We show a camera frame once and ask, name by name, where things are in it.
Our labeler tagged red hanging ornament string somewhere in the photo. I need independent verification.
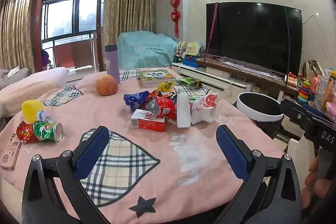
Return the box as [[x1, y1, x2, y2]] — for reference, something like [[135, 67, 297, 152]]
[[170, 0, 182, 38]]

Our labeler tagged crumpled purple white wrapper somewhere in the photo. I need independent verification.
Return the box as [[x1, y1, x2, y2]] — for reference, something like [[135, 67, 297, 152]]
[[37, 110, 52, 123]]

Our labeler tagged colourful toy cash register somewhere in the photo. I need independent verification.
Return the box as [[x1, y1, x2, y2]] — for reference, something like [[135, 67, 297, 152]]
[[175, 41, 206, 68]]

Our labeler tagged pink plastic toy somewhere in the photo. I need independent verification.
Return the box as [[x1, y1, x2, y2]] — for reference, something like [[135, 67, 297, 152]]
[[310, 69, 336, 121]]

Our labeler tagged white red print plastic bag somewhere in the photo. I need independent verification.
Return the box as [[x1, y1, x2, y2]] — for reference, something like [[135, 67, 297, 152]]
[[190, 92, 219, 125]]

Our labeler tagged wooden frame balcony window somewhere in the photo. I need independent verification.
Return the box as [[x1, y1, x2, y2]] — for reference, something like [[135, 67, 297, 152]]
[[34, 0, 105, 72]]

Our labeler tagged pink covered sofa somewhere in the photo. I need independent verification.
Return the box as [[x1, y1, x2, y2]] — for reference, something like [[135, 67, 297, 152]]
[[0, 67, 69, 117]]

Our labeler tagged picture book stack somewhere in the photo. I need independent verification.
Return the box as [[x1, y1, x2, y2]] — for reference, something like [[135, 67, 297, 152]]
[[138, 69, 176, 87]]

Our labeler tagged beige backpack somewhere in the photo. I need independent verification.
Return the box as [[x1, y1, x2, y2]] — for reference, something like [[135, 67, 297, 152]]
[[302, 60, 326, 83]]

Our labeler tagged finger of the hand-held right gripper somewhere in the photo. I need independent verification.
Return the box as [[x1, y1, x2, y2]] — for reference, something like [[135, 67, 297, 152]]
[[280, 98, 319, 132]]

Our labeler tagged white television cabinet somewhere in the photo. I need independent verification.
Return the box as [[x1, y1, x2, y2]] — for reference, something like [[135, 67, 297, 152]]
[[171, 57, 292, 109]]

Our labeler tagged red toy telephone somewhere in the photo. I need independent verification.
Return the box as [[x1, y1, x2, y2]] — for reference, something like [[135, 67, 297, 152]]
[[284, 72, 301, 87]]

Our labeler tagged pink ribbon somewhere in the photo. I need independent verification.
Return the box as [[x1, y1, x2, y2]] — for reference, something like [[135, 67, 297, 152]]
[[205, 3, 219, 57]]

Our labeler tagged blue silver wrapper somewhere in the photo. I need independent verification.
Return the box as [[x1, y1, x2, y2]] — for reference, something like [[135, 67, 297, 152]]
[[124, 91, 151, 112]]

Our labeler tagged red snack wrapper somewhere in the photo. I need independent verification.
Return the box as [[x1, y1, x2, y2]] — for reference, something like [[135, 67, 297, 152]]
[[150, 94, 178, 120]]

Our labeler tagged white rectangular box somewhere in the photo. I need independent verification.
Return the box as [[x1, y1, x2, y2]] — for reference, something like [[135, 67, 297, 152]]
[[177, 93, 191, 128]]

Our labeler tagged orange fruit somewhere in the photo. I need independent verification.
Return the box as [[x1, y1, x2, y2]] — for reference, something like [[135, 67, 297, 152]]
[[95, 74, 118, 96]]

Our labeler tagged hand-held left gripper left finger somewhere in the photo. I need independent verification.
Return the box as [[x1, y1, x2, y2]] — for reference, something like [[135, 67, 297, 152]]
[[22, 126, 109, 224]]

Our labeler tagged red milk carton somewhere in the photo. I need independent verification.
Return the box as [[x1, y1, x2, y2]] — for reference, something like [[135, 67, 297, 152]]
[[130, 109, 168, 132]]

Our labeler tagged beige patterned curtain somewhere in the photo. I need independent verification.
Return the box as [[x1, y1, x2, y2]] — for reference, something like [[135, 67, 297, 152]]
[[0, 0, 35, 73], [102, 0, 154, 46]]

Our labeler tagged black curved television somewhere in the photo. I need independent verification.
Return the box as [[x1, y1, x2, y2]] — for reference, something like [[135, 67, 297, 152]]
[[205, 2, 303, 75]]

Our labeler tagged green snack can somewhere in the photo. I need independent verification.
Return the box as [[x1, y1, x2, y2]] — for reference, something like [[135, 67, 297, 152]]
[[33, 121, 64, 142]]

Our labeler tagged rainbow stacking ring toy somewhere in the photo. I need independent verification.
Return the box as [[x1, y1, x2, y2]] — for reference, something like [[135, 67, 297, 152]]
[[297, 80, 311, 104]]

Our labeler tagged purple thermos bottle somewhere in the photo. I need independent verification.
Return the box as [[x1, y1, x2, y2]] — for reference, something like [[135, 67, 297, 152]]
[[104, 44, 121, 84]]

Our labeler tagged white bin black liner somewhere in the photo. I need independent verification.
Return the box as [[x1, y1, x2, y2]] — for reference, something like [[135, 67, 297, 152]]
[[237, 92, 285, 139]]

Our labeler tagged yellow snack wrapper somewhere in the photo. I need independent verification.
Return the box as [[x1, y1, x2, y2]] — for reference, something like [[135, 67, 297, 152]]
[[157, 80, 176, 93]]

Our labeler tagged teal cloth covered furniture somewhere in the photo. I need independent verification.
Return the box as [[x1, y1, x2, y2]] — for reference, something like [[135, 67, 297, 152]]
[[117, 31, 179, 69]]

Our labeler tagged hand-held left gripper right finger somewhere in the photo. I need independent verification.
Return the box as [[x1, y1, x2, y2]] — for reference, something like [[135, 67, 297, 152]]
[[216, 125, 302, 224]]

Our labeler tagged red snack packet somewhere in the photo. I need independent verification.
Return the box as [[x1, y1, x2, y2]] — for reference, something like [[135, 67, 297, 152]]
[[16, 121, 37, 144]]

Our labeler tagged green snack packet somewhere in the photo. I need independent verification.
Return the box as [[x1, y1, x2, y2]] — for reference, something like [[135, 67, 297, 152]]
[[178, 77, 202, 88]]

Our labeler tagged purple cloth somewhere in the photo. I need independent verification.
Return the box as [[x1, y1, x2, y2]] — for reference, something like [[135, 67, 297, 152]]
[[41, 49, 52, 68]]

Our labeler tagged person's right hand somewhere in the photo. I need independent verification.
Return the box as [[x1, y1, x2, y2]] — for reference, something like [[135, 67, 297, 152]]
[[301, 156, 336, 211]]

